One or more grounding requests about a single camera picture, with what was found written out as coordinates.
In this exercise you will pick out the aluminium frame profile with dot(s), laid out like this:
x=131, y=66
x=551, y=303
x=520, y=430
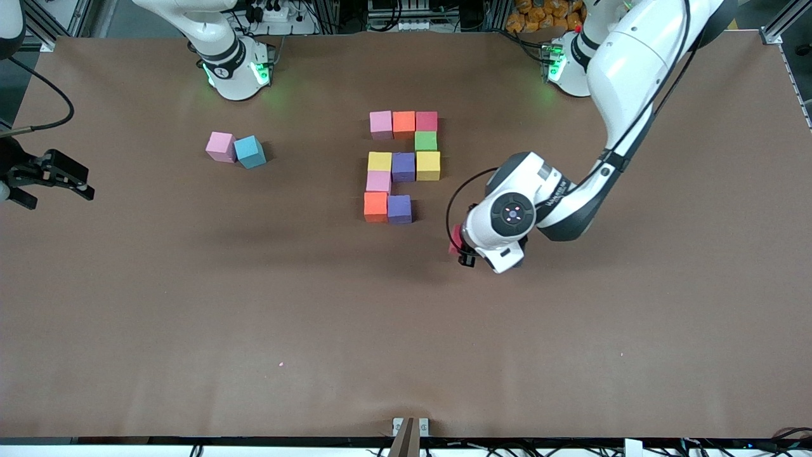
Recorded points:
x=38, y=28
x=786, y=22

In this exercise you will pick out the magenta foam cube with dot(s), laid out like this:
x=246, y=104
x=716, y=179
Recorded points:
x=453, y=244
x=427, y=120

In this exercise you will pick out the brown post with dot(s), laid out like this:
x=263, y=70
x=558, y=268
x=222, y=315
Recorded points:
x=406, y=441

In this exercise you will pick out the pink foam cube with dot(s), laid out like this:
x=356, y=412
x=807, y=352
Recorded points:
x=221, y=146
x=379, y=181
x=381, y=124

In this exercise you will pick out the orange foam cube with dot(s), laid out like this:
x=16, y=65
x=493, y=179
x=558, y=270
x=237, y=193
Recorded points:
x=375, y=206
x=404, y=124

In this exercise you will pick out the yellow foam cube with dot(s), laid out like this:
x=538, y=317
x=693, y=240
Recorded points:
x=379, y=160
x=428, y=165

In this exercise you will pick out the aluminium table side rail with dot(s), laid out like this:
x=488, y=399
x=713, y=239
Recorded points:
x=796, y=89

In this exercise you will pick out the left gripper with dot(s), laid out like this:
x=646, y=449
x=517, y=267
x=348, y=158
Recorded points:
x=465, y=251

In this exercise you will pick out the purple foam cube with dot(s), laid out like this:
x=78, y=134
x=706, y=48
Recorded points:
x=399, y=209
x=404, y=166

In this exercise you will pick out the white power strip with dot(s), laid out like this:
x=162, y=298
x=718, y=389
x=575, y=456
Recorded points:
x=279, y=25

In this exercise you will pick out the small metal bracket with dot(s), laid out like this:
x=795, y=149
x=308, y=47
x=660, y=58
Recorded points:
x=424, y=426

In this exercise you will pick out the green foam cube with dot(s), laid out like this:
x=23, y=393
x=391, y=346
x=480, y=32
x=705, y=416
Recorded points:
x=426, y=140

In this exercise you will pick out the brown paper table cover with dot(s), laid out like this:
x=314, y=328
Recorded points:
x=406, y=317

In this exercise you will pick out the white electrical device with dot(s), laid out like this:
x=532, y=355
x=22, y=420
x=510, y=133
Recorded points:
x=412, y=25

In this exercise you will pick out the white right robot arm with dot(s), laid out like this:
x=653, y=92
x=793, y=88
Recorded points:
x=231, y=76

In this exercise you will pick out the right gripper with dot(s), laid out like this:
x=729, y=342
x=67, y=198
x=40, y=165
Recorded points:
x=14, y=166

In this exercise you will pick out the blue foam cube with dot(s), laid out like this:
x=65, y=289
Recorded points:
x=250, y=152

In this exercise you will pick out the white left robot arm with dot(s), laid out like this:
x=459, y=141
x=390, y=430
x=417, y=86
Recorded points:
x=628, y=63

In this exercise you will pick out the orange snack bag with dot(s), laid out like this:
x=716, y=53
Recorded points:
x=539, y=16

